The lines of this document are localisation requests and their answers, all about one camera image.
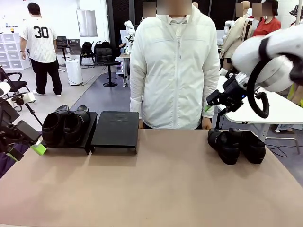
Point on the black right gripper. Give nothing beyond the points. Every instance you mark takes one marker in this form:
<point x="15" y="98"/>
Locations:
<point x="233" y="94"/>

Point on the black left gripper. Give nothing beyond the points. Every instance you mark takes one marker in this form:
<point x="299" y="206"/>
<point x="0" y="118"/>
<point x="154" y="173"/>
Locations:
<point x="7" y="132"/>

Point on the black leather loafer shoe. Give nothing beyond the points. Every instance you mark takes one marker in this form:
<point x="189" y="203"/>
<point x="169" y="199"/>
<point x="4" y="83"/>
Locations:
<point x="53" y="125"/>
<point x="253" y="147"/>
<point x="75" y="125"/>
<point x="225" y="147"/>

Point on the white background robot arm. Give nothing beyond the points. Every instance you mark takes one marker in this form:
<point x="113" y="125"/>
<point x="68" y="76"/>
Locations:
<point x="229" y="23"/>
<point x="129" y="24"/>

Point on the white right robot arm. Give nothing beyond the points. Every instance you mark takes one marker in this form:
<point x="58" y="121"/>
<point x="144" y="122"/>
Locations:
<point x="274" y="68"/>

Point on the person's right forearm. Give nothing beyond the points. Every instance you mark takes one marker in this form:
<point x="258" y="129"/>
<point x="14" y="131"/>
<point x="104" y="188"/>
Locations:
<point x="136" y="104"/>

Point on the person's left forearm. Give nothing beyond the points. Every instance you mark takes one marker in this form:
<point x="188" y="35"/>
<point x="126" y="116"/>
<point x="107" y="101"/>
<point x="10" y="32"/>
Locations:
<point x="211" y="82"/>

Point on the scuffed black metal shoe stand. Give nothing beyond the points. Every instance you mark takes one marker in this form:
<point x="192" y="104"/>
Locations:
<point x="116" y="132"/>

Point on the person's left hand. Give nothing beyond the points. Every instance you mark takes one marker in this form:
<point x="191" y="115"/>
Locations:
<point x="206" y="123"/>

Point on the person's right hand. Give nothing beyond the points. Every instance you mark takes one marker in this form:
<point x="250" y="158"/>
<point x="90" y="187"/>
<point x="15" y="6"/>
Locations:
<point x="141" y="124"/>

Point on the purple cloth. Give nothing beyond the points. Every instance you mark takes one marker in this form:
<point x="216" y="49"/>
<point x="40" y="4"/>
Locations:
<point x="4" y="165"/>

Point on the person in white jacket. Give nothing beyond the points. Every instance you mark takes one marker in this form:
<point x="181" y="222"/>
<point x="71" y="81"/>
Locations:
<point x="175" y="71"/>

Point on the black armrest office chair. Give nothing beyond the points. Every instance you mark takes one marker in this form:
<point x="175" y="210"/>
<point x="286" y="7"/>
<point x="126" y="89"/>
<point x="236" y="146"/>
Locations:
<point x="16" y="84"/>

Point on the white table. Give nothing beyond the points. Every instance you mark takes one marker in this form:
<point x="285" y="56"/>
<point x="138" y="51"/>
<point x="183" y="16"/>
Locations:
<point x="279" y="111"/>

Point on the mannequin in beige coat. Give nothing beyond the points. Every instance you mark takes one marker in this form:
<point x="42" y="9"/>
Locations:
<point x="233" y="35"/>

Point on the white air purifier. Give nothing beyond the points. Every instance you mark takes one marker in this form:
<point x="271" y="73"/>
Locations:
<point x="73" y="72"/>

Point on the white drawer cabinet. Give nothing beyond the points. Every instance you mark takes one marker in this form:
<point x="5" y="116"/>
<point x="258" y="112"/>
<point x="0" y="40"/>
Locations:
<point x="11" y="47"/>

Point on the man in number 30 jersey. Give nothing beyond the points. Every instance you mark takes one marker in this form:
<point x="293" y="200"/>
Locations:
<point x="41" y="45"/>

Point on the background desk with equipment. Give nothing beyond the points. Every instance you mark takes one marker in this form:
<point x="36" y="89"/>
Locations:
<point x="124" y="68"/>

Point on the tall black bar chair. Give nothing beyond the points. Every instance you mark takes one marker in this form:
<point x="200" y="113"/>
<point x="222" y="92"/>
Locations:
<point x="62" y="41"/>

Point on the black backpack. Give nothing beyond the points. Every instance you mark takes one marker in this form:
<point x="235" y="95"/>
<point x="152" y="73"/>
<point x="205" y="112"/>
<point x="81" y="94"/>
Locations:
<point x="86" y="48"/>

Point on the quilted black bar stool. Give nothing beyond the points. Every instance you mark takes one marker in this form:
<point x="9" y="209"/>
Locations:
<point x="104" y="55"/>

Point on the black bag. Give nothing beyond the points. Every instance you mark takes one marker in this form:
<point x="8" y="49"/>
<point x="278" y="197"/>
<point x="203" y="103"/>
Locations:
<point x="103" y="45"/>

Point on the black camera tripod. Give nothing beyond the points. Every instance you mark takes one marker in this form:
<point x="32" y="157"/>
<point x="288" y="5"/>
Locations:
<point x="247" y="28"/>

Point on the grey wall panel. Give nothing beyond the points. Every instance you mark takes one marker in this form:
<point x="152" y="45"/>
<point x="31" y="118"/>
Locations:
<point x="86" y="23"/>

